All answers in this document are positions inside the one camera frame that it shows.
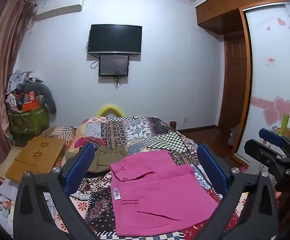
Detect brown wooden door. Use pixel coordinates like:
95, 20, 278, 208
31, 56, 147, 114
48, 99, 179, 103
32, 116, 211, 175
218, 33, 247, 131

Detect large black wall television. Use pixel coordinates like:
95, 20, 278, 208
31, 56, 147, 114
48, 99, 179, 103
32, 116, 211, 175
87, 24, 143, 55

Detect tan flat cardboard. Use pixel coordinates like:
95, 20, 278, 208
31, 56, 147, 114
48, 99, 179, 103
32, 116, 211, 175
0, 145, 24, 180

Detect person's right hand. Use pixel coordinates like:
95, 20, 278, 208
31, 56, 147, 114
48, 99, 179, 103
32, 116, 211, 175
275, 190, 290, 207

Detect small black wall monitor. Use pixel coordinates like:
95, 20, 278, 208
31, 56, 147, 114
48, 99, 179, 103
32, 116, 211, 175
99, 54, 130, 77

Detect yellow curved cushion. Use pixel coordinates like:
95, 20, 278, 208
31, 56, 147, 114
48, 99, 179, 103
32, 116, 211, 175
97, 104, 125, 117

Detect grey neck pillow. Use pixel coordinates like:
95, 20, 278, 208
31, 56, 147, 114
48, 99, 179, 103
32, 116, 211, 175
23, 82, 57, 114

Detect wooden wardrobe with heart stickers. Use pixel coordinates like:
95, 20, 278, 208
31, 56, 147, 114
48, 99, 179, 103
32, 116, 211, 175
195, 0, 290, 168

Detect pink pants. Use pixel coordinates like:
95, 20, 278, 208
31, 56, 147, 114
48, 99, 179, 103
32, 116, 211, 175
109, 150, 220, 237

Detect olive green shorts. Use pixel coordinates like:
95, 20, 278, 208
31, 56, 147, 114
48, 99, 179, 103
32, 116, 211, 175
86, 146, 130, 173

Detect striped red curtain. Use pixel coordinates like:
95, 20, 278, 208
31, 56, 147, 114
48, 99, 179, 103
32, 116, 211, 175
0, 0, 37, 180

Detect green fabric basket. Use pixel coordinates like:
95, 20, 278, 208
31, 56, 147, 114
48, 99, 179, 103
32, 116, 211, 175
7, 105, 49, 147

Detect bamboo lap desk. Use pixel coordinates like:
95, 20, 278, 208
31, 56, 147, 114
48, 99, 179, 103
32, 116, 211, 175
5, 136, 67, 182

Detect orange box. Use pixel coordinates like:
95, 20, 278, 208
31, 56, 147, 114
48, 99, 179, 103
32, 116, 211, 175
21, 92, 41, 112

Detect green bottle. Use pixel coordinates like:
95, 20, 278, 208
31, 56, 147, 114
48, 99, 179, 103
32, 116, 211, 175
280, 114, 290, 137

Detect white air conditioner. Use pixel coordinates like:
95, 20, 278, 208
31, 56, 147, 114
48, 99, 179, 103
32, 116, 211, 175
35, 0, 85, 21

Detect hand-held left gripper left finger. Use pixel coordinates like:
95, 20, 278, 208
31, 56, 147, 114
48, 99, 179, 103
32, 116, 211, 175
13, 142, 97, 240

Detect patchwork printed blanket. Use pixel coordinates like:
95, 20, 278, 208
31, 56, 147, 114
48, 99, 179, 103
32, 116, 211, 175
51, 115, 250, 240

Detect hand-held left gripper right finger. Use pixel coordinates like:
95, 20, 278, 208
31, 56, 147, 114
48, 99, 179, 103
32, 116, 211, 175
197, 144, 280, 240

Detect pile of crumpled clothes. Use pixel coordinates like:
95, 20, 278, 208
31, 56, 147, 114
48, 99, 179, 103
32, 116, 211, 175
7, 70, 46, 93

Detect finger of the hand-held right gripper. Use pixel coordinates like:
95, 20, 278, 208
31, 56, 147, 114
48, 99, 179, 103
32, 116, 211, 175
244, 139, 285, 167
258, 128, 284, 147

